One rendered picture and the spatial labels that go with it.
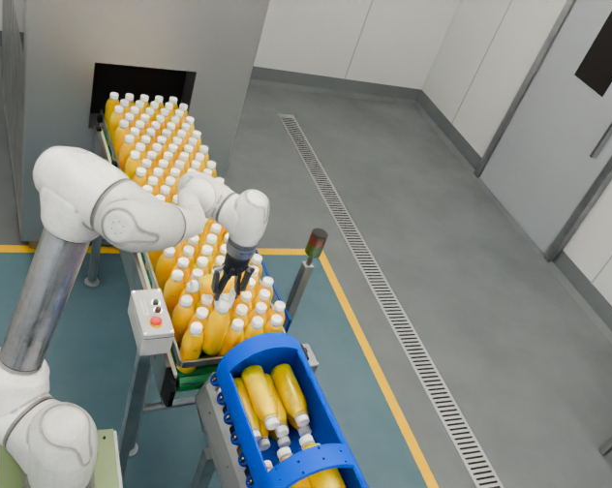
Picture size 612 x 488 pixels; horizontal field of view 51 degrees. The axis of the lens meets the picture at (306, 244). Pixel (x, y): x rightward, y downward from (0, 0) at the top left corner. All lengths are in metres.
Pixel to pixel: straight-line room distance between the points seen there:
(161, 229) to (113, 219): 0.10
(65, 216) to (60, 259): 0.12
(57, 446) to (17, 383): 0.18
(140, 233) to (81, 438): 0.54
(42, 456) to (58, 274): 0.41
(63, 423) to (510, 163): 4.91
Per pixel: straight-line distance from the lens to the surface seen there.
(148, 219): 1.30
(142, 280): 2.54
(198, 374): 2.26
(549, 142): 5.64
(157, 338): 2.09
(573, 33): 5.67
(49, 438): 1.59
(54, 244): 1.46
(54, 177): 1.40
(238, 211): 1.80
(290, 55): 6.43
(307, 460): 1.76
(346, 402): 3.57
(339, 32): 6.50
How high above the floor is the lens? 2.63
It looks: 36 degrees down
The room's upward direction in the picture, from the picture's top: 21 degrees clockwise
